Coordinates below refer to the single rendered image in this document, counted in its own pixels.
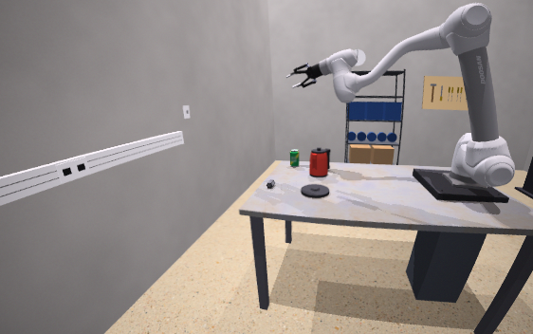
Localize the green and yellow drink can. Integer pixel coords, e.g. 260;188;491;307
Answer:
290;149;299;167

